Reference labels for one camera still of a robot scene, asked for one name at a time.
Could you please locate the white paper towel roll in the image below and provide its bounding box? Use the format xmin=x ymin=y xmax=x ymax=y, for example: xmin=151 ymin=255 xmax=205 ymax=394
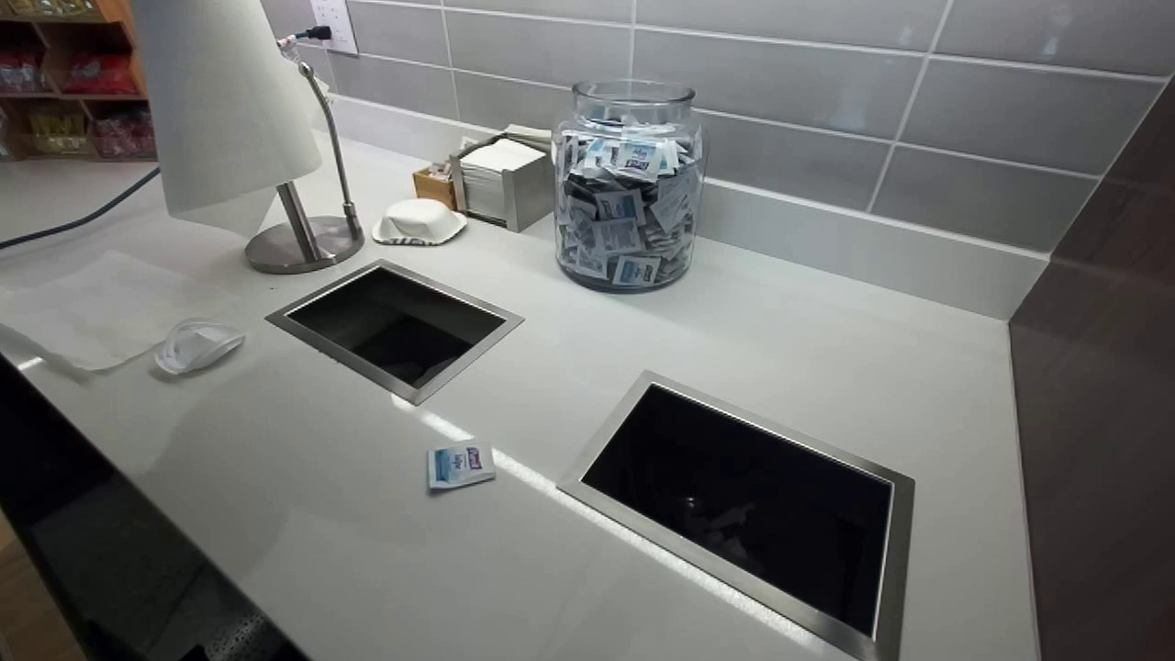
xmin=125 ymin=0 xmax=326 ymax=238

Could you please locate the steel paper towel stand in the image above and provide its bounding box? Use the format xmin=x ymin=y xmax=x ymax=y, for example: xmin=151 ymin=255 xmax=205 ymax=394
xmin=244 ymin=25 xmax=366 ymax=280

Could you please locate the glass jar with sachets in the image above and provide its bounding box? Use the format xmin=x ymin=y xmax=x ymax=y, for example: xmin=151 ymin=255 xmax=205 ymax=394
xmin=551 ymin=77 xmax=705 ymax=292

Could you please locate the steel napkin dispenser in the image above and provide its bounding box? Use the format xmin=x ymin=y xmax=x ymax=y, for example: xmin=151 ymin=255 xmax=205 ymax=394
xmin=443 ymin=124 xmax=558 ymax=236

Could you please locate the small blue sachet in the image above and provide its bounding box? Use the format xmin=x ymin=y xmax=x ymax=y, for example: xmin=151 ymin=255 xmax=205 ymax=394
xmin=422 ymin=438 xmax=501 ymax=495

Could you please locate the square steel counter opening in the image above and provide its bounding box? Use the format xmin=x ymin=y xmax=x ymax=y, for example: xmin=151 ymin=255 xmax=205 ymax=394
xmin=558 ymin=369 xmax=917 ymax=661
xmin=266 ymin=255 xmax=526 ymax=407

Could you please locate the white ribbed paper dish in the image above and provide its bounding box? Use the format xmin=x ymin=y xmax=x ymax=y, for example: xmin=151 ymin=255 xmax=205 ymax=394
xmin=371 ymin=194 xmax=469 ymax=250

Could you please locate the wooden sachet tray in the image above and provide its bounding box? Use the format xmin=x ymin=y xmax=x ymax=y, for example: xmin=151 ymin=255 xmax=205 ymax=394
xmin=411 ymin=156 xmax=460 ymax=214

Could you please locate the flat white paper sheet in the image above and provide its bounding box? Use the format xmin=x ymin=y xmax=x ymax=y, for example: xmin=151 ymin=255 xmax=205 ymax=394
xmin=0 ymin=250 xmax=230 ymax=376

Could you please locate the brown wooden cabinet panel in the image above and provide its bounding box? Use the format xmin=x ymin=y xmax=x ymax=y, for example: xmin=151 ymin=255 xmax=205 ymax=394
xmin=1006 ymin=77 xmax=1175 ymax=661

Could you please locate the white wall outlet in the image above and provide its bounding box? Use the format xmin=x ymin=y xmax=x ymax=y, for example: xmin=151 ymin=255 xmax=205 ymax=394
xmin=309 ymin=0 xmax=359 ymax=58

